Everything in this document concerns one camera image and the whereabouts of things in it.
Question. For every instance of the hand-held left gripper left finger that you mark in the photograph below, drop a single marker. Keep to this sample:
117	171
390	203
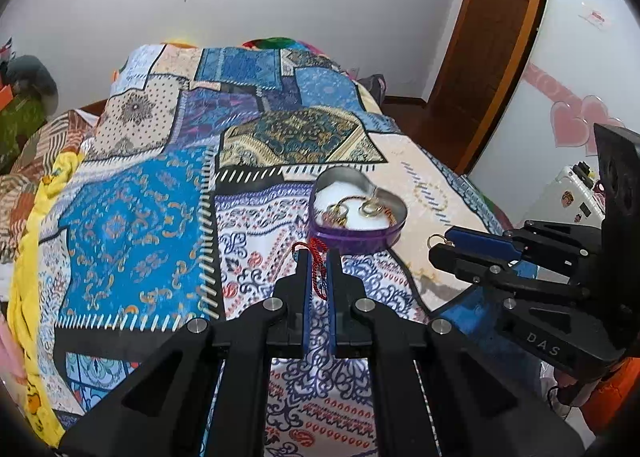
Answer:
306	307

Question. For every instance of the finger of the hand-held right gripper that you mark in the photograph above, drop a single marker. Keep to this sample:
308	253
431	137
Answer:
465	267
480	239

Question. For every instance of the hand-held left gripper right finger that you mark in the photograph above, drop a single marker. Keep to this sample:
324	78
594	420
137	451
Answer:
332	327

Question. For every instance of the purple heart-shaped tin box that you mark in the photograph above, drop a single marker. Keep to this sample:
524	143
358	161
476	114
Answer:
350	239

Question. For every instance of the gold hoop earrings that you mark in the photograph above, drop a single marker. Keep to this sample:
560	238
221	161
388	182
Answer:
371	208

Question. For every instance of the person's right hand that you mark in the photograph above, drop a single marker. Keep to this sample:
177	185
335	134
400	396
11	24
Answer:
575	391

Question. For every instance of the white suitcase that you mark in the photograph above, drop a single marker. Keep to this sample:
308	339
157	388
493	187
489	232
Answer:
560	197

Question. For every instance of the patchwork printed blanket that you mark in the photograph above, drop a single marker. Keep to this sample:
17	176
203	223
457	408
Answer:
150	217

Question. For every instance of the wooden wardrobe with hearts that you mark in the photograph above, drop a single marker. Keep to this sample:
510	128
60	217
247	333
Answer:
575	62

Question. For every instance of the grey backpack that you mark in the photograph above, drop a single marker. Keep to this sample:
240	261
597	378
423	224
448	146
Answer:
372	87

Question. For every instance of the brown wooden door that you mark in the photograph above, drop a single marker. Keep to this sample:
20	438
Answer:
490	22

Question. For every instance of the orange striped cloth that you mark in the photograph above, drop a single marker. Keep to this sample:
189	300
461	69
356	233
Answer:
30	172

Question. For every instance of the green patterned bag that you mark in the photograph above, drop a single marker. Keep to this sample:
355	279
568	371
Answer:
20	129

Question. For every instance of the orange box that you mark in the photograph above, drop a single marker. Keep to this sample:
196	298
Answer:
5	96

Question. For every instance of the pile of clutter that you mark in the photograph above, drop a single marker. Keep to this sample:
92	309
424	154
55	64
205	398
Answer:
5	48

